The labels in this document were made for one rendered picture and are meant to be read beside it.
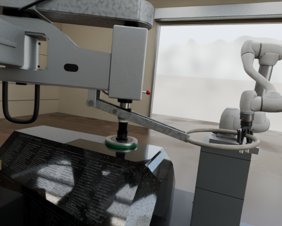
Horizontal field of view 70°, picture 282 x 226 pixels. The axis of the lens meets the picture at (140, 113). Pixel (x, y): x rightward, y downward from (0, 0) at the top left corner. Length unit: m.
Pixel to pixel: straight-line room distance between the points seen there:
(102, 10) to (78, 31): 6.60
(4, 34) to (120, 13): 0.60
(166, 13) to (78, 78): 5.13
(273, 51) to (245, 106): 0.58
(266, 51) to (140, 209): 1.52
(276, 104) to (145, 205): 1.04
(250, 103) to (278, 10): 4.62
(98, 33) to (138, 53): 6.17
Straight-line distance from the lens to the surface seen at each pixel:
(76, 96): 7.65
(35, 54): 1.43
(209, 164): 1.91
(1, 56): 1.24
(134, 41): 1.22
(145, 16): 1.28
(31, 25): 1.38
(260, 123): 1.98
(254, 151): 1.89
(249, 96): 1.54
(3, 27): 1.26
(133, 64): 1.20
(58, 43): 1.30
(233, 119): 1.94
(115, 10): 1.27
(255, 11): 5.96
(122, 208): 0.99
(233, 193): 2.00
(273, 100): 1.56
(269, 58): 1.94
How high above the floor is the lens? 1.25
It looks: 7 degrees down
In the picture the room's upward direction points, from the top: 5 degrees clockwise
